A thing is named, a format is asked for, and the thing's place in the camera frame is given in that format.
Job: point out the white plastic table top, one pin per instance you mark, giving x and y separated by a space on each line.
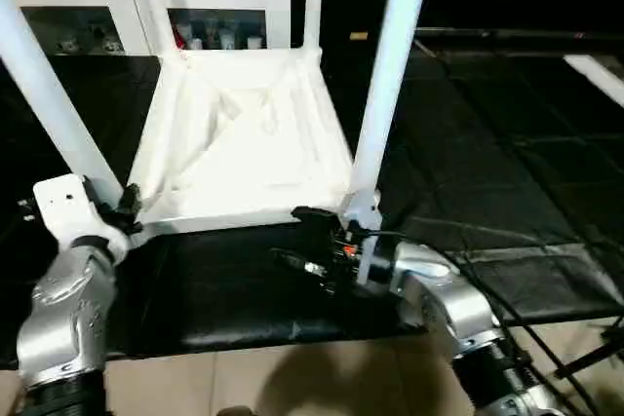
244 133

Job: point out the white plastic table leg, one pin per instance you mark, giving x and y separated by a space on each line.
161 7
390 75
54 104
313 2

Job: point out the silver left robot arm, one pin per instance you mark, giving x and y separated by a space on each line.
63 328

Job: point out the black work mat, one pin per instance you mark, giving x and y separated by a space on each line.
244 289

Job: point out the dark rounded object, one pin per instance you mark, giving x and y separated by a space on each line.
234 412

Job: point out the small brown tag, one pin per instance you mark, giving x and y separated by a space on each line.
359 36

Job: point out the long black bar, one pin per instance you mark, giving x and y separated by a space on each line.
517 34

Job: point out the flat white board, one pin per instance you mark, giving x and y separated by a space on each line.
595 77

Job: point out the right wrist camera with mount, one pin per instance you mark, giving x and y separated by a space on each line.
370 255

